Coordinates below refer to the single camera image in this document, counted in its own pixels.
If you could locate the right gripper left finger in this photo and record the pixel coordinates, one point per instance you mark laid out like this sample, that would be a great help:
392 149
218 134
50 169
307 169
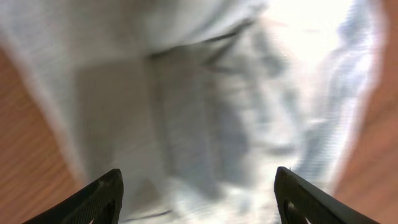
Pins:
99 202

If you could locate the grey t-shirt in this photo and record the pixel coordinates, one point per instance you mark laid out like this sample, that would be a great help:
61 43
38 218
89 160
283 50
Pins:
199 102

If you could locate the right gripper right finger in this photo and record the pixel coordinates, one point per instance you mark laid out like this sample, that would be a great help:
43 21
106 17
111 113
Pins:
299 201

